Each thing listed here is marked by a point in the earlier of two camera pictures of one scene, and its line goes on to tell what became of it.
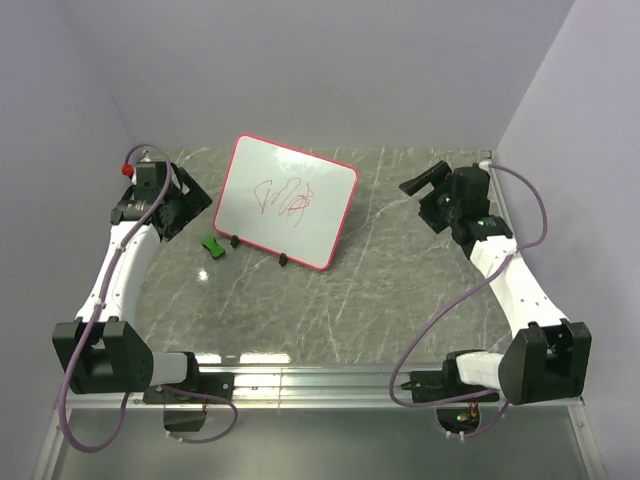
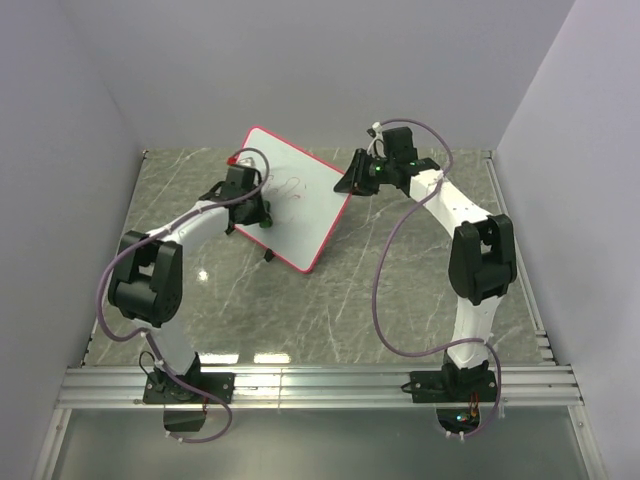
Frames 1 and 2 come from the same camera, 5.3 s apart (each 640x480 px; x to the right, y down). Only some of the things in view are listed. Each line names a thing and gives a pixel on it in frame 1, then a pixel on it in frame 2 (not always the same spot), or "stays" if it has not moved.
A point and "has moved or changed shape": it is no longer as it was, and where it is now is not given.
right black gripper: x=428 y=214 -> x=353 y=182
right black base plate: x=436 y=385 stays
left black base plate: x=219 y=385 stays
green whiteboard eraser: x=210 y=244 -> x=268 y=222
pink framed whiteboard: x=285 y=201 has moved or changed shape
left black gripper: x=195 y=201 -> x=255 y=219
